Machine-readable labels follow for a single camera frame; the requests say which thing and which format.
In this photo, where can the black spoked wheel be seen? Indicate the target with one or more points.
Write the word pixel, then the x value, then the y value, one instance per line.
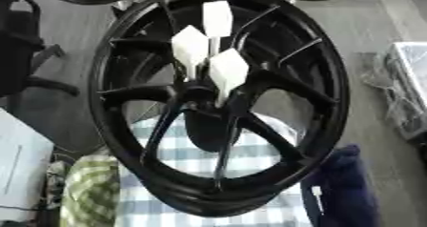
pixel 167 186

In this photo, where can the green white checked cloth bundle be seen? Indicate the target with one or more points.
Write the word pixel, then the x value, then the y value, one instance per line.
pixel 92 189

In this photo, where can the dark blue bag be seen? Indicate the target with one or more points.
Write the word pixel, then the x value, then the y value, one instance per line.
pixel 347 186

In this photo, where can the black office chair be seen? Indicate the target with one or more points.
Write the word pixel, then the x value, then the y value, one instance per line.
pixel 19 52

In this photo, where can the white flat board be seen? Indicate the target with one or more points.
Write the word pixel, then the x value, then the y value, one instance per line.
pixel 19 164

